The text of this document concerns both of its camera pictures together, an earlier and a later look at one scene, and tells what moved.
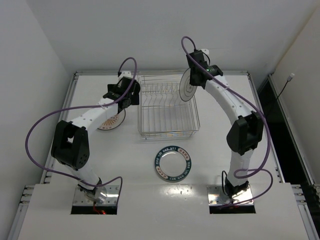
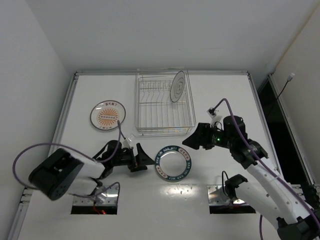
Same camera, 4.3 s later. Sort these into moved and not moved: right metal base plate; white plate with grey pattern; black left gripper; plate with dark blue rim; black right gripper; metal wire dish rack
Moved: black left gripper; black right gripper; white plate with grey pattern
Not moved: right metal base plate; plate with dark blue rim; metal wire dish rack
